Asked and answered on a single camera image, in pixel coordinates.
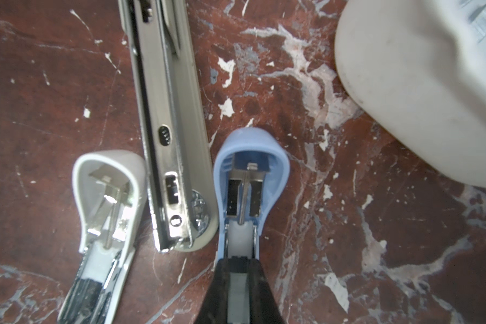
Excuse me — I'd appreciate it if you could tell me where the grey white large stapler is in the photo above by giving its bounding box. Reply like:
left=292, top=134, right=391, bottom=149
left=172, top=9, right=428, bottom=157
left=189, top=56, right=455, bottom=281
left=118, top=0, right=219, bottom=253

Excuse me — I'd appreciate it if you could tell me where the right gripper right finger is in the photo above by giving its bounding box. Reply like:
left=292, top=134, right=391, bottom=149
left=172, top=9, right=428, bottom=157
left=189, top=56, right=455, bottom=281
left=248, top=259, right=285, bottom=324

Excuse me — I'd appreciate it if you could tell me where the small white stapler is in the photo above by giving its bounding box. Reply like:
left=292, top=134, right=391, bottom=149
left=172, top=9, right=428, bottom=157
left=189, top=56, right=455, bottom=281
left=57, top=150, right=147, bottom=323

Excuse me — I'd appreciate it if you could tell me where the white plastic tray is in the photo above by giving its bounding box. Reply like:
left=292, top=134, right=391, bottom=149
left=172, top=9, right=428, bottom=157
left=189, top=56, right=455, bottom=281
left=335, top=1, right=486, bottom=188

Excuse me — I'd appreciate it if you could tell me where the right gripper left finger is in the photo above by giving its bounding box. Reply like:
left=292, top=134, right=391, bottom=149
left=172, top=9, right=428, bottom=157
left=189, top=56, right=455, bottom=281
left=194, top=259, right=230, bottom=324

